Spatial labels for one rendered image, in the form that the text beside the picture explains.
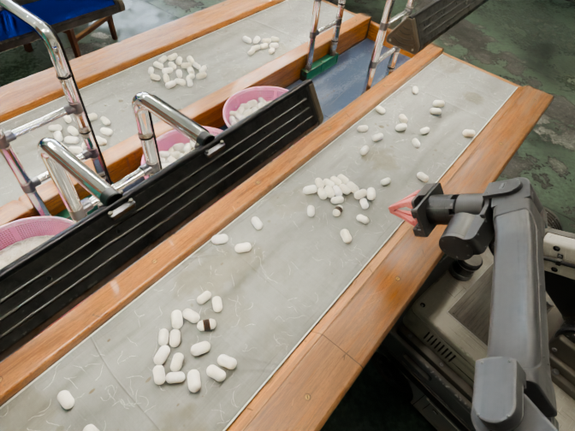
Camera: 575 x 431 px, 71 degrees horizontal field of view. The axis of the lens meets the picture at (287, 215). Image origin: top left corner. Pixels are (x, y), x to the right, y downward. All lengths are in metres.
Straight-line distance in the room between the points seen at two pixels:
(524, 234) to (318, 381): 0.41
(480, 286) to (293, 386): 0.76
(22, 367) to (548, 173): 2.57
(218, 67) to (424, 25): 0.70
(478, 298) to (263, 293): 0.70
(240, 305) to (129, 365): 0.22
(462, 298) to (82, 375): 0.99
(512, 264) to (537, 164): 2.18
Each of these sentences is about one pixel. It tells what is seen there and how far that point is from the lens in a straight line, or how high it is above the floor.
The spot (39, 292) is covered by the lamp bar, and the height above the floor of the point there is 1.08.
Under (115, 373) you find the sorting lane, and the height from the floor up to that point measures 0.74.
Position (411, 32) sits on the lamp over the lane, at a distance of 1.00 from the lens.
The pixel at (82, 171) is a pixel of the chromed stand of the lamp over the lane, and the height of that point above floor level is 1.12.
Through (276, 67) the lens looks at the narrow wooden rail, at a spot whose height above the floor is 0.76.
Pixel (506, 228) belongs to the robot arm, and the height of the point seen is 1.05.
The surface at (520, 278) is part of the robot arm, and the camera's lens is 0.59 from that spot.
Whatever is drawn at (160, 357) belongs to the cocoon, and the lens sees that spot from 0.78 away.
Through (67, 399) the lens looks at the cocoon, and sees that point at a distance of 0.80.
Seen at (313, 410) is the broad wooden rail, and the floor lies 0.76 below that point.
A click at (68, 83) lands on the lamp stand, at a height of 1.02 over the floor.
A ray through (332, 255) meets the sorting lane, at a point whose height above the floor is 0.74.
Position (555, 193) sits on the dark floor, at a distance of 2.64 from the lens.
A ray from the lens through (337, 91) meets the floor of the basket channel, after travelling 1.51.
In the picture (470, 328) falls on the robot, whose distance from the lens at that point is 1.26.
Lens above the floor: 1.48
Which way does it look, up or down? 50 degrees down
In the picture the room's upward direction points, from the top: 8 degrees clockwise
